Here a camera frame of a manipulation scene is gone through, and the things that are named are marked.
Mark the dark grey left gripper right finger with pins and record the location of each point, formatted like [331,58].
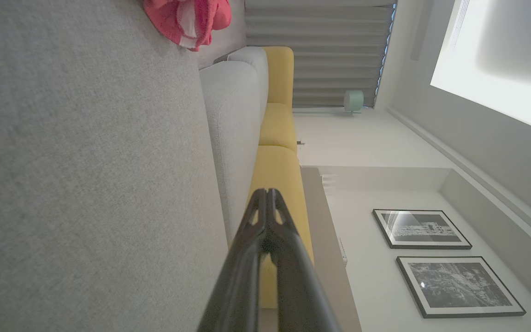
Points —
[293,295]

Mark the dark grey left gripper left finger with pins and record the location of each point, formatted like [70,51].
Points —
[235,295]

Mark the red white sports jersey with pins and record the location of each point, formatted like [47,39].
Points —
[168,18]

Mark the wide yellow sofa back cushion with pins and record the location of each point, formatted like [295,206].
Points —
[274,170]

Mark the small black framed photo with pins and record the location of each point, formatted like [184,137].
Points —
[420,229]

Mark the long grey sofa seat cushion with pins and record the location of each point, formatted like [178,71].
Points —
[233,138]

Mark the large black framed photo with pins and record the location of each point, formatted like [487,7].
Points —
[459,286]

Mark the narrow yellow sofa back cushion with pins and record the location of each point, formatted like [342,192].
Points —
[278,127]

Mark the mint green lamp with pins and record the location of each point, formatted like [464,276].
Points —
[354,100]

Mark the yellow sofa end cushion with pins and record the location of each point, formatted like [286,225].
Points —
[279,74]

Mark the small grey sofa seat cushion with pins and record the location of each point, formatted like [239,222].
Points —
[254,62]

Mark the grey pleated curtain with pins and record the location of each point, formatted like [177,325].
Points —
[330,50]

